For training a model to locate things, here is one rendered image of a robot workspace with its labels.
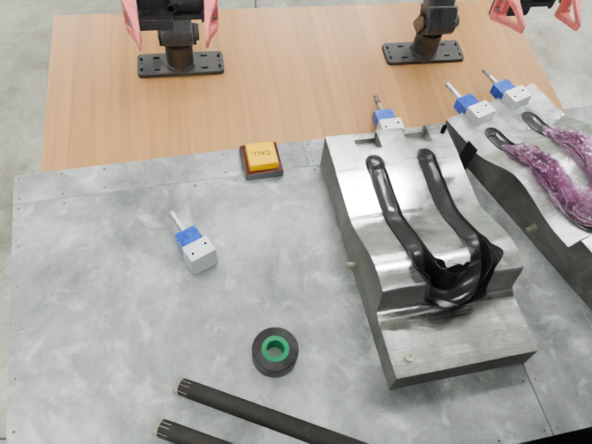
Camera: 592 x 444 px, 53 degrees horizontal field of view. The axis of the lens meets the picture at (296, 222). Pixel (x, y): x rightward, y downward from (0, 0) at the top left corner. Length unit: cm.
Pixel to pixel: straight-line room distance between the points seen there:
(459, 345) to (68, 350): 67
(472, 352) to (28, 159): 181
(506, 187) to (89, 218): 84
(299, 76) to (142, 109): 38
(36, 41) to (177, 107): 154
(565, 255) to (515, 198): 15
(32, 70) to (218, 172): 159
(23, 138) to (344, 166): 158
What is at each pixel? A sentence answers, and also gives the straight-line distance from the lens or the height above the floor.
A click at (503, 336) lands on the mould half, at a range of 112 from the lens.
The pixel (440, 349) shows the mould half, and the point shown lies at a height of 86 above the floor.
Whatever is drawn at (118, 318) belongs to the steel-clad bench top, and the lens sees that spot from 113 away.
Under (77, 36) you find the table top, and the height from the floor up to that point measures 80.
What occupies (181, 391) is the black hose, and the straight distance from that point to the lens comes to 104.
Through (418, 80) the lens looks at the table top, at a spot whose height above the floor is 80.
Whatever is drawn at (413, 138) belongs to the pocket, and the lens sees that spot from 130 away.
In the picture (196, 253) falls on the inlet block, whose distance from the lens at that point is 111.
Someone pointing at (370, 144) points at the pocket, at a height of 86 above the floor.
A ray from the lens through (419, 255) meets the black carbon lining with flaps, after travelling 108.
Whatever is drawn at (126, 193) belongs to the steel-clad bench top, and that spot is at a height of 80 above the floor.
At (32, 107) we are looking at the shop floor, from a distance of 260.
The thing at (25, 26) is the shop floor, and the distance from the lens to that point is 296.
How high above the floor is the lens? 181
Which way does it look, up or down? 57 degrees down
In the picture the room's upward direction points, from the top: 8 degrees clockwise
